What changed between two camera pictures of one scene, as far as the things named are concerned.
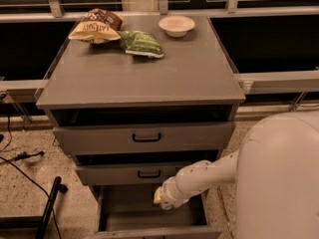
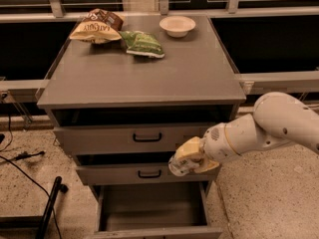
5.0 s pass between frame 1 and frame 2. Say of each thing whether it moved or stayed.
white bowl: stayed
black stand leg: stayed
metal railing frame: stayed
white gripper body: moved
